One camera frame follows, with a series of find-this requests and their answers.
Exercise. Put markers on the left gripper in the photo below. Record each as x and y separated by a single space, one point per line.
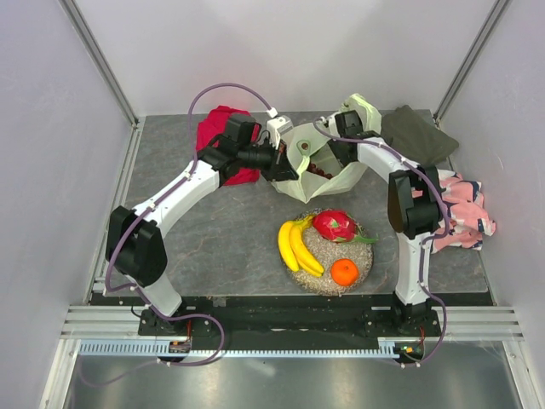
280 168

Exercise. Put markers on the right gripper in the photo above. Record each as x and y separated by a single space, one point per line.
344 160

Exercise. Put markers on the pale green plastic bag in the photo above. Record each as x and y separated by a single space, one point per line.
323 166

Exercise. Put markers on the olive green cloth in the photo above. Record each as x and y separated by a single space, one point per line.
408 133

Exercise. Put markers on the red dragon fruit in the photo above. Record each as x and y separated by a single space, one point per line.
339 227

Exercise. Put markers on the yellow banana bunch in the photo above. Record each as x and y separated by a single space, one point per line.
293 250

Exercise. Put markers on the orange tangerine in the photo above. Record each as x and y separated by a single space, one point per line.
344 272

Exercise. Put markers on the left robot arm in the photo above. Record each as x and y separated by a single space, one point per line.
135 237

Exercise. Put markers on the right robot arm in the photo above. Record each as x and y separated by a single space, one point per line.
414 210

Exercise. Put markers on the red grape bunch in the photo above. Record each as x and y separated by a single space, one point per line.
314 169

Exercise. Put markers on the red cloth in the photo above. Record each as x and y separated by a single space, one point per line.
221 136

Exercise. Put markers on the speckled round plate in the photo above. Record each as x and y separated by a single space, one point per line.
326 251

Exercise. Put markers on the pink patterned cloth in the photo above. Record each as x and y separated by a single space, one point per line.
469 221

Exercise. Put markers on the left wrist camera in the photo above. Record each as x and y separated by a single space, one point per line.
277 127

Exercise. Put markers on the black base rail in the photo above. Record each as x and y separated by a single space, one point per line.
274 323

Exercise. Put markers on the white cable duct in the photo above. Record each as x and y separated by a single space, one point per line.
167 349

